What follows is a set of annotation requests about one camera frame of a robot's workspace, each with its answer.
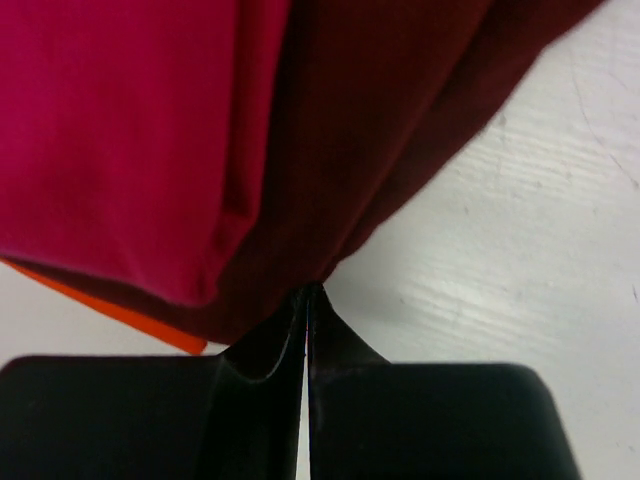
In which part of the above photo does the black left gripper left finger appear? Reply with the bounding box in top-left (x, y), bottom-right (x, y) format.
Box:
top-left (1, 292), bottom-right (306, 479)

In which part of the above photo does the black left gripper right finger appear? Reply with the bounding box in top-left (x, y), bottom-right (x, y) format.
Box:
top-left (307, 286), bottom-right (580, 479)

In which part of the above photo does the red t-shirt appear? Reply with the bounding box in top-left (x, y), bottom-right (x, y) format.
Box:
top-left (1, 1), bottom-right (290, 306)

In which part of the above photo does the dark maroon t-shirt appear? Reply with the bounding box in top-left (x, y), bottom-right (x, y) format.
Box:
top-left (1, 1), bottom-right (597, 343)

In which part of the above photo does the orange folded t-shirt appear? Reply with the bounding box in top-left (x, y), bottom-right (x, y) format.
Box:
top-left (2, 260), bottom-right (208, 355)

